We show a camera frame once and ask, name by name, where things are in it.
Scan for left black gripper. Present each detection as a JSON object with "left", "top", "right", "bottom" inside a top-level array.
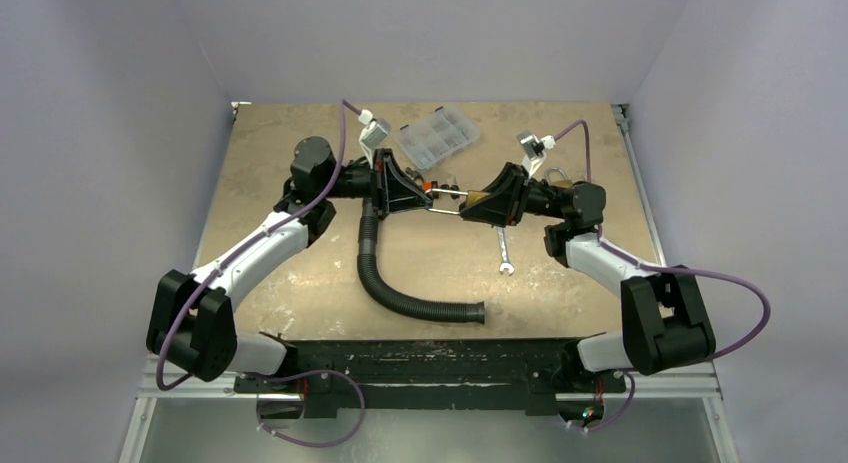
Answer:
[{"left": 322, "top": 150, "right": 434, "bottom": 217}]

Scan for brass padlock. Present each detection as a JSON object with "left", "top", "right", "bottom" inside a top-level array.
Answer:
[
  {"left": 544, "top": 167, "right": 573, "bottom": 188},
  {"left": 424, "top": 187, "right": 490, "bottom": 215}
]

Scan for black keys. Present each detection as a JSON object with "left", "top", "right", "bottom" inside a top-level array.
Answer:
[{"left": 439, "top": 176, "right": 460, "bottom": 191}]

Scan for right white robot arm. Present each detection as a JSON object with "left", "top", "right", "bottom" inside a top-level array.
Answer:
[{"left": 458, "top": 163, "right": 716, "bottom": 390}]

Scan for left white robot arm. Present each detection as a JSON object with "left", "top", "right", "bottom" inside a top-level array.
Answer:
[{"left": 146, "top": 136, "right": 433, "bottom": 392}]

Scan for clear plastic organizer box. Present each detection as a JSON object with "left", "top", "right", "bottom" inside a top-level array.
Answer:
[{"left": 396, "top": 105, "right": 481, "bottom": 170}]

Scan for silver wrench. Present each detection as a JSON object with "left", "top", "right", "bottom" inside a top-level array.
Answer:
[{"left": 496, "top": 227, "right": 515, "bottom": 276}]

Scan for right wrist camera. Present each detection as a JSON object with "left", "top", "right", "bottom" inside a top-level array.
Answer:
[{"left": 517, "top": 130, "right": 556, "bottom": 177}]

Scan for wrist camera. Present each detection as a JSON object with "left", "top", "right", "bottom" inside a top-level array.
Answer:
[
  {"left": 517, "top": 130, "right": 556, "bottom": 177},
  {"left": 358, "top": 109, "right": 392, "bottom": 157}
]

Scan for black corrugated hose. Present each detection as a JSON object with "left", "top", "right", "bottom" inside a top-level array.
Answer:
[{"left": 356, "top": 211, "right": 487, "bottom": 326}]

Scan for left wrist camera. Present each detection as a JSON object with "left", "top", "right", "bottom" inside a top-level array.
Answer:
[{"left": 358, "top": 109, "right": 392, "bottom": 157}]

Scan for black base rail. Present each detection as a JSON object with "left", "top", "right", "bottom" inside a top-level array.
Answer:
[{"left": 235, "top": 338, "right": 627, "bottom": 422}]

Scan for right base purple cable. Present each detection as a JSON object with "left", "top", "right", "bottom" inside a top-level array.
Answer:
[{"left": 559, "top": 370, "right": 639, "bottom": 436}]

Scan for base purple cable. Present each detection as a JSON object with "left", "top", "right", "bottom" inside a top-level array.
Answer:
[
  {"left": 254, "top": 369, "right": 366, "bottom": 448},
  {"left": 559, "top": 370, "right": 639, "bottom": 436}
]

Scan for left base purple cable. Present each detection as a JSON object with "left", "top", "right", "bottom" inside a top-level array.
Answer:
[{"left": 254, "top": 369, "right": 366, "bottom": 448}]

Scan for aluminium frame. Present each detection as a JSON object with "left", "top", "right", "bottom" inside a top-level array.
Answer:
[{"left": 119, "top": 350, "right": 740, "bottom": 463}]

